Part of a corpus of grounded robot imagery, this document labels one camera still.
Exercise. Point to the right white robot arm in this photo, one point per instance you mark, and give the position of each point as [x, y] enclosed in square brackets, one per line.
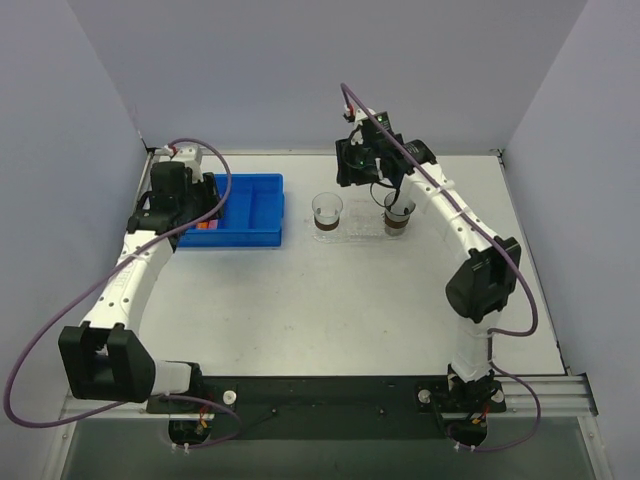
[483, 279]

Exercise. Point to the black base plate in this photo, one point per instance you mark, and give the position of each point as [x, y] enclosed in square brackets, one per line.
[337, 408]

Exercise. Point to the clear blue-tinted cup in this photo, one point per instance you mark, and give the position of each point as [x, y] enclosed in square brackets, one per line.
[327, 208]

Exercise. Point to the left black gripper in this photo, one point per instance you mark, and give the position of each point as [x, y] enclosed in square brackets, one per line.
[209, 195]

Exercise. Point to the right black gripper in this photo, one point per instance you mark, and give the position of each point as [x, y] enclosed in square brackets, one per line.
[351, 167]

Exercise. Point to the clear brown-banded cup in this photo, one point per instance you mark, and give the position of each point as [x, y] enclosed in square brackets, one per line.
[396, 214]

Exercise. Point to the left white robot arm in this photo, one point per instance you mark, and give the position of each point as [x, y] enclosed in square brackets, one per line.
[103, 357]

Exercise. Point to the clear textured oval tray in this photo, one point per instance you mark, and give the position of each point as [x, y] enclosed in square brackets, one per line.
[338, 236]

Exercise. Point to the blue plastic bin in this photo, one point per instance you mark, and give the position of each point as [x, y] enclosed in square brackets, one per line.
[252, 216]

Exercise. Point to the clear acrylic toothbrush holder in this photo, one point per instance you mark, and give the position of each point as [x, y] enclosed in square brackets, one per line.
[363, 220]

